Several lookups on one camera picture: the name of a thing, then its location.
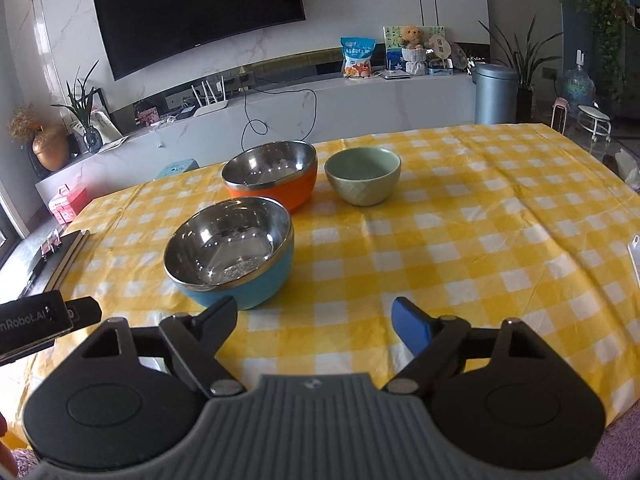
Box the green plant in blue vase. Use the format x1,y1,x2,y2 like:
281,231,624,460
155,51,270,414
51,60,103,155

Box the grey metal trash can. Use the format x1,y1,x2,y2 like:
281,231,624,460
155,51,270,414
473,61,520,126

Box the white plastic bag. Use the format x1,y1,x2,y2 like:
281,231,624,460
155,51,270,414
615,147,640,186

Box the white marble television console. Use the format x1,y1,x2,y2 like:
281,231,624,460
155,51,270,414
35,67,478,193

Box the black flat television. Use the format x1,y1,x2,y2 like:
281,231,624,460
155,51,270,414
91,0,306,81

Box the copper vase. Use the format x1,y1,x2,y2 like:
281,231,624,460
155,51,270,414
32,127,70,172

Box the orange steel bowl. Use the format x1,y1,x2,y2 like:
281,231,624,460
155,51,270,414
221,140,318,212

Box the white round stool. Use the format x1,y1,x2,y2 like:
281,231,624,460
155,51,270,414
577,104,613,143

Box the light blue plastic stool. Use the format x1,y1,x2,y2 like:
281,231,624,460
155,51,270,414
155,158,199,181

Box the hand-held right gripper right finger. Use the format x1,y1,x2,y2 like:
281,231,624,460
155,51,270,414
382,296,551,395

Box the pink storage box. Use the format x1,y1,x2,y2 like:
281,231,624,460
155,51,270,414
48,185,93,224

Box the green landscape painting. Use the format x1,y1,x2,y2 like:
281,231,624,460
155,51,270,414
383,25,446,73

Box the teddy bear bouquet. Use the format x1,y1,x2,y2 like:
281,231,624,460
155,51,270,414
397,25,430,77

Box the papers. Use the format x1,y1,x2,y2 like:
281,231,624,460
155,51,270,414
97,135,132,155

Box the white router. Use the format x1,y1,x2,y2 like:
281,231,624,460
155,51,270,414
191,75,229,117

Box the blue steel bowl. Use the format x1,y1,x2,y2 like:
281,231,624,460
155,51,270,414
164,196,295,311

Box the blue water bottle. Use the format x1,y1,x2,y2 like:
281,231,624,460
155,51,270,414
562,50,597,111

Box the dried flowers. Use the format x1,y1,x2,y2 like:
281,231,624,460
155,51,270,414
7,105,43,141

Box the blue snack bag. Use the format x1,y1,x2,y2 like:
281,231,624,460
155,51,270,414
341,37,376,80

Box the black notebook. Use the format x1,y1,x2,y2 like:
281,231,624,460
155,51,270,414
25,229,91,296

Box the hanging ivy plant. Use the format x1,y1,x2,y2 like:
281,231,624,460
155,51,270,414
570,0,640,106

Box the black cable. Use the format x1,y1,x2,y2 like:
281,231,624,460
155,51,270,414
241,87,318,148

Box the potted plant in black pot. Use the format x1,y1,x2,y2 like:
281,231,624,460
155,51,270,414
477,15,563,123

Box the black framed picture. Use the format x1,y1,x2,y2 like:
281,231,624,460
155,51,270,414
75,87,123,153

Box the round paper fan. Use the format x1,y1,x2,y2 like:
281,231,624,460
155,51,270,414
427,33,453,68

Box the green ceramic bowl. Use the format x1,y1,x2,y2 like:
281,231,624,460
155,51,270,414
324,147,402,207

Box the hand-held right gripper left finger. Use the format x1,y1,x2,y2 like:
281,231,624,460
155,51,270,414
82,296,247,397

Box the white tower heater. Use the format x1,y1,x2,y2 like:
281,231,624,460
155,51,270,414
551,98,571,134

